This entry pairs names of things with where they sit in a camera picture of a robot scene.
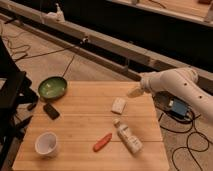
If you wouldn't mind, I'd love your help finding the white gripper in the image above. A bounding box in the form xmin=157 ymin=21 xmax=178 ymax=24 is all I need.
xmin=127 ymin=73 xmax=153 ymax=98

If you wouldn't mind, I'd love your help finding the white sponge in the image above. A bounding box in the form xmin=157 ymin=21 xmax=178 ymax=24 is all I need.
xmin=111 ymin=98 xmax=126 ymax=114

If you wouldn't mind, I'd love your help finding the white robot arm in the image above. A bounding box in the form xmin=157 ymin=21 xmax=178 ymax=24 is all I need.
xmin=127 ymin=67 xmax=213 ymax=123

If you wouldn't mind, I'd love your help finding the white ceramic cup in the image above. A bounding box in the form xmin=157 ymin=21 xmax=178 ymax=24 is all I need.
xmin=34 ymin=132 xmax=58 ymax=157

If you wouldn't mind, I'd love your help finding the blue power box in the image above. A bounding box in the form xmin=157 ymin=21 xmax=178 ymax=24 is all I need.
xmin=169 ymin=99 xmax=188 ymax=118

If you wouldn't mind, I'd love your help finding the white plastic bottle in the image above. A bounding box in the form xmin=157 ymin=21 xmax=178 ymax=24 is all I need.
xmin=113 ymin=119 xmax=142 ymax=155

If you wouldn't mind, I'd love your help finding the green bowl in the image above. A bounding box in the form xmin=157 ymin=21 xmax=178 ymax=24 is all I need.
xmin=38 ymin=76 xmax=67 ymax=100

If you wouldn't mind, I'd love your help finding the black rectangular block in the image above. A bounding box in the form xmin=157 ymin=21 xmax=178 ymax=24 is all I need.
xmin=43 ymin=103 xmax=60 ymax=120

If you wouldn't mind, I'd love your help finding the black metal stand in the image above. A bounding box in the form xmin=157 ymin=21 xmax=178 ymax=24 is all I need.
xmin=0 ymin=36 xmax=38 ymax=171

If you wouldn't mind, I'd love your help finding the wooden rail beam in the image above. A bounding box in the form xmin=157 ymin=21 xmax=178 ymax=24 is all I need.
xmin=0 ymin=0 xmax=213 ymax=94

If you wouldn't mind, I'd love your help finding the black floor cable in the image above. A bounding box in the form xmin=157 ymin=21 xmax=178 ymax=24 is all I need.
xmin=156 ymin=109 xmax=213 ymax=171

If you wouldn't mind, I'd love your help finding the white object on rail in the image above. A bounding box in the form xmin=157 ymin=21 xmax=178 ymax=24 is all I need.
xmin=45 ymin=4 xmax=65 ymax=22

